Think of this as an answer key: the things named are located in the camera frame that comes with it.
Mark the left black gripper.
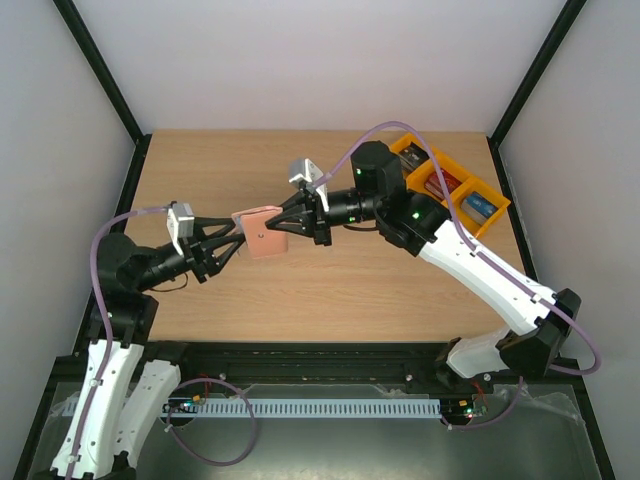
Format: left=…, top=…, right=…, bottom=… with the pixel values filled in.
left=135, top=216, right=246, bottom=291

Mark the pink leather card holder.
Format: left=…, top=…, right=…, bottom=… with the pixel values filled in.
left=231, top=205, right=288, bottom=260

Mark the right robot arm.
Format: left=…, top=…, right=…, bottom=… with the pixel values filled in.
left=265, top=141, right=581, bottom=392

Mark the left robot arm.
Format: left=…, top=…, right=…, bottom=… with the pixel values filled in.
left=34, top=204, right=244, bottom=479

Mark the black card stack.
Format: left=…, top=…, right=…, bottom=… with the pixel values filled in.
left=398, top=142, right=430, bottom=173

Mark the yellow bin with black cards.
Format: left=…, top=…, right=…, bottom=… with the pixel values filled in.
left=390, top=133, right=430, bottom=175

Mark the yellow bin with red cards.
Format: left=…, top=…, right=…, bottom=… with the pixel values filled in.
left=406, top=154, right=472, bottom=202

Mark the red card stack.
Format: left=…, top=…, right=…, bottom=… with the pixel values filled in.
left=424, top=168, right=462, bottom=199

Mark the blue card stack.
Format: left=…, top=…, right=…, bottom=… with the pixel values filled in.
left=461, top=191, right=498, bottom=224

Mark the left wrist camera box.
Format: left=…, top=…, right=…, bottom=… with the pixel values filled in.
left=166, top=202, right=195, bottom=257

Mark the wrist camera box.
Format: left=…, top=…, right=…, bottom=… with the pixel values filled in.
left=288, top=158, right=324, bottom=192
left=166, top=202, right=195, bottom=257

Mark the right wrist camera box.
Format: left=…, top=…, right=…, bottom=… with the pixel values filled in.
left=288, top=158, right=324, bottom=192

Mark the white slotted cable duct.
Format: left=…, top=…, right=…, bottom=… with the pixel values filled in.
left=173, top=398, right=442, bottom=419

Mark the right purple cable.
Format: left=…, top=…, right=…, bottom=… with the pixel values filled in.
left=309, top=120, right=603, bottom=432

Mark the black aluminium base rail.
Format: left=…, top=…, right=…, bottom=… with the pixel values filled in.
left=49, top=341, right=586, bottom=396

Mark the left black frame post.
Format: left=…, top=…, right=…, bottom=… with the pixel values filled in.
left=53, top=0, right=149, bottom=147

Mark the black frame post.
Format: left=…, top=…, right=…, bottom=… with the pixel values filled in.
left=53, top=0, right=149, bottom=147
left=489, top=0, right=589, bottom=146

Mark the right black frame post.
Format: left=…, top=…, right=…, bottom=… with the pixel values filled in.
left=489, top=0, right=589, bottom=146

